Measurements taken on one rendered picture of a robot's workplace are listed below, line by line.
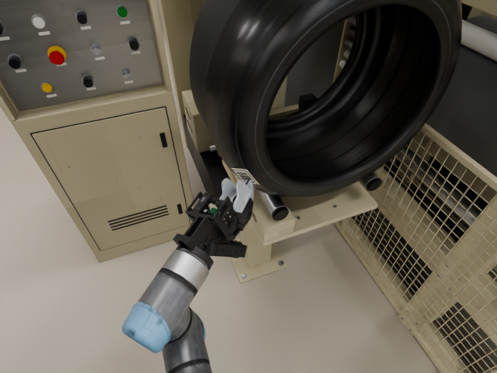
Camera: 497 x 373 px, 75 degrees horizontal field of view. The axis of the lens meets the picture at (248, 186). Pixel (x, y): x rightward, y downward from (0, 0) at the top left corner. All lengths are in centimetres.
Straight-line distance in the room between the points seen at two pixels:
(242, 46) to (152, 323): 45
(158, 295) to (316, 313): 122
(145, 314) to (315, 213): 58
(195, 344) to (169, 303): 11
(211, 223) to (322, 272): 126
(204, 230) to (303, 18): 37
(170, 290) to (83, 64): 92
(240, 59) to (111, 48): 77
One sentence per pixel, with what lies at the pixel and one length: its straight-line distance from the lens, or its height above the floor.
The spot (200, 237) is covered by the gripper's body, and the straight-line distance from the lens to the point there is 58.
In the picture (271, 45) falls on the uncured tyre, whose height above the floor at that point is 132.
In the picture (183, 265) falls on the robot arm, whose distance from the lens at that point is 56.
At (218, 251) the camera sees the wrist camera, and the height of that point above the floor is 102.
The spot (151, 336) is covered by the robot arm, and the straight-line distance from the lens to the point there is 55.
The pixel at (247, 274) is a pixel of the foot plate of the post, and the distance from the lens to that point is 173.
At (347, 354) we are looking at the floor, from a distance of 166.
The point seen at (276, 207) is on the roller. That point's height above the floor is 92.
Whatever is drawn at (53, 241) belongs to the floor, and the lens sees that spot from 215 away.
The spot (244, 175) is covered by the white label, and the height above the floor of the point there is 106.
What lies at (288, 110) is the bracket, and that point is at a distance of 108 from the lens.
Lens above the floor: 153
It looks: 46 degrees down
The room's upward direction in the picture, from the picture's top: straight up
